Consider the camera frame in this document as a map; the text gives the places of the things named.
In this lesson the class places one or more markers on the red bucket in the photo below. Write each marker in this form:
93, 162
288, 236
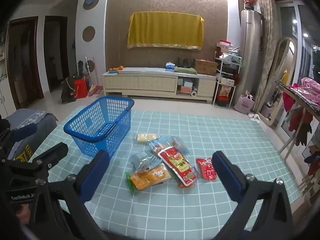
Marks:
80, 88

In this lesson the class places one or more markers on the red white package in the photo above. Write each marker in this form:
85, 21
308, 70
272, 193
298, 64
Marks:
224, 46

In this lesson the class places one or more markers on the teal checkered mat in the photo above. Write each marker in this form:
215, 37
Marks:
200, 135

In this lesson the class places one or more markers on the white shelf rack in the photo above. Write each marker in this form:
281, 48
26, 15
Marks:
216, 80

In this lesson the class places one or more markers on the long orange bar packet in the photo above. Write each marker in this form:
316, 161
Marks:
184, 185

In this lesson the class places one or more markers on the orange blue snack packet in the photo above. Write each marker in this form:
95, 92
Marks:
180, 145

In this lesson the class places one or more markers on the white slippers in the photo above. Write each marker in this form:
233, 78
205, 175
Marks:
254, 118

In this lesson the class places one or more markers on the large red snack packet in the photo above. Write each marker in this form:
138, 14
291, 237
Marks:
178, 166

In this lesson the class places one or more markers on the glass sliding door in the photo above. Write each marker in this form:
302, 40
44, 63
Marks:
307, 30

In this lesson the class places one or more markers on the red hanging clothes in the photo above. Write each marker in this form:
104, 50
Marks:
301, 122

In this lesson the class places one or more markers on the purple chip packet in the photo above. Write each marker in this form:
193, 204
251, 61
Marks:
158, 146

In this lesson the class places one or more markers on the small red snack packet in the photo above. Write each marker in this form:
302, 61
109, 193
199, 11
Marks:
206, 168

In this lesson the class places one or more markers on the black bag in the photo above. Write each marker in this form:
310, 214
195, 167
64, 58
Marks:
68, 90

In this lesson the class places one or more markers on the cream low cabinet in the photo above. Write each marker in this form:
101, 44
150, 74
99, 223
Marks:
150, 83

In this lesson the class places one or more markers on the purple wafer bar packet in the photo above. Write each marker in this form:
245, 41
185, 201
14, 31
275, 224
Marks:
141, 161

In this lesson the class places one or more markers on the white mop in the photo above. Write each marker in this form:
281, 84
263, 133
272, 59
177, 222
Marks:
88, 66

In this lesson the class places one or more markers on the light blue box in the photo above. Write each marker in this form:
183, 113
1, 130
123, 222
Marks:
188, 82

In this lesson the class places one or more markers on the yellow cracker packet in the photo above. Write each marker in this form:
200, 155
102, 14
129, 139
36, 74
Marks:
146, 138

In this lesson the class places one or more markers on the yellow cloth cover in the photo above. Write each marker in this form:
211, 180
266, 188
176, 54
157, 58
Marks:
165, 30

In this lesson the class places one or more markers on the printed snack bag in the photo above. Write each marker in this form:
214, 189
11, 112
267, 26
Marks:
225, 90

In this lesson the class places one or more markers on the blue tissue box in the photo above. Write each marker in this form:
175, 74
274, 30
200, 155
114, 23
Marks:
170, 66

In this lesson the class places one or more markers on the patterned leaning mattress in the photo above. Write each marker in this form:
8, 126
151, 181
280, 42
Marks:
267, 42

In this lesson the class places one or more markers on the silver standing air conditioner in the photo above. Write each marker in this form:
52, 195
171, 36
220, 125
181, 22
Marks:
247, 50

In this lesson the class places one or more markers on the dark wooden door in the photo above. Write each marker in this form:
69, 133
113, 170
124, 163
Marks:
25, 62
56, 52

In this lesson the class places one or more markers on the blue plastic basket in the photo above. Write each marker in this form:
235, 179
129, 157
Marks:
120, 127

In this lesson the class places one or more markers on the round blue wall plate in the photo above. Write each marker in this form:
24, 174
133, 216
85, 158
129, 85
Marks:
91, 2

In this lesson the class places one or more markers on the cardboard box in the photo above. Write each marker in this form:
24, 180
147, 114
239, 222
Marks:
206, 67

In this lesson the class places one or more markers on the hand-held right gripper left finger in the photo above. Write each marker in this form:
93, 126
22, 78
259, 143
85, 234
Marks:
95, 177

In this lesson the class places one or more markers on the round brown wall disc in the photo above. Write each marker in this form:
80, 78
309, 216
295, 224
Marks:
88, 33

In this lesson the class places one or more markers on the white cabinet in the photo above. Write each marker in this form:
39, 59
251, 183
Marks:
3, 100

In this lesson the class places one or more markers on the green folded cloth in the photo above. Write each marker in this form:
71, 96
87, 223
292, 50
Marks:
185, 70

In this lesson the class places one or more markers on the red flower vase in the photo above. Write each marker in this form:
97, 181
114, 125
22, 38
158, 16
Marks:
249, 0

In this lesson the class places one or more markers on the pink garment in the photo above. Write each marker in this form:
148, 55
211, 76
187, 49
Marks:
308, 86

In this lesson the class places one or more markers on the orange box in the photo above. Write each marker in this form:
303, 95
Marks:
185, 89

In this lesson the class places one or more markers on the grey cloth-covered seat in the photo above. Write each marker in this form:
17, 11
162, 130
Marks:
30, 120

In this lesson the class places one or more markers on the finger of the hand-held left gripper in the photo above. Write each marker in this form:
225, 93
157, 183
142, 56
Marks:
53, 152
25, 131

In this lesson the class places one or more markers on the pink bag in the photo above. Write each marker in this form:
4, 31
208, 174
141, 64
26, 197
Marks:
243, 103

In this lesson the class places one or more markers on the wooden framed mirror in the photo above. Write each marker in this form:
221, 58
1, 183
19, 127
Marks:
276, 65

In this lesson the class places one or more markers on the broom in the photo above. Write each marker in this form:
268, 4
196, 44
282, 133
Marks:
95, 88

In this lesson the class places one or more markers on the orange packet with green edge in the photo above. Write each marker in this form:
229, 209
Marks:
147, 177

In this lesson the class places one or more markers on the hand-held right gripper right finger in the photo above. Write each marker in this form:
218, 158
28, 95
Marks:
226, 177

